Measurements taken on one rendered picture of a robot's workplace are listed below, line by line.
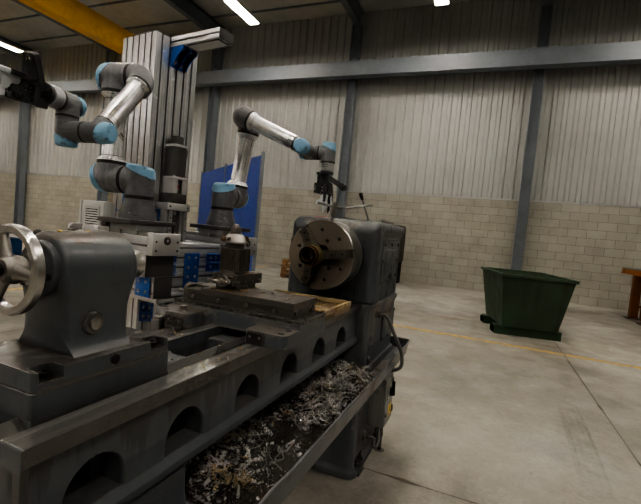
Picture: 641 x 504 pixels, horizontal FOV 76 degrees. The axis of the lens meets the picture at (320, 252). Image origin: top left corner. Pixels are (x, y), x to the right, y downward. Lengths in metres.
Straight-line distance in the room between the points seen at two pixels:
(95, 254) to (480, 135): 11.55
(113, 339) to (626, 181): 11.82
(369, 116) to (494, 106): 3.34
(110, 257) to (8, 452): 0.33
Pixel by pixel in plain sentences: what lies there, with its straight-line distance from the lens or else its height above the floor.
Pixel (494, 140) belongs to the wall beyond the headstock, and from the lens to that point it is 11.97.
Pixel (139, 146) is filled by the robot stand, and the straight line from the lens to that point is 2.18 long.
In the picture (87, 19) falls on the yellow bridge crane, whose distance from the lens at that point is 14.15.
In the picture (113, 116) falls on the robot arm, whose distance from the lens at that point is 1.75.
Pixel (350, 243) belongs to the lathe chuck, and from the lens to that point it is 1.79.
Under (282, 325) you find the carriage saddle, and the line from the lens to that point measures 1.21.
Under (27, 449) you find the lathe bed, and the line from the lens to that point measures 0.72.
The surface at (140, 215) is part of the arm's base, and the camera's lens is 1.85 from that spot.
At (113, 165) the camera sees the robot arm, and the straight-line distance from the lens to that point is 1.95.
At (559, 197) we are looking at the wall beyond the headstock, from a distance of 11.86.
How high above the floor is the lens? 1.19
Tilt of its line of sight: 3 degrees down
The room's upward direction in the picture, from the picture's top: 5 degrees clockwise
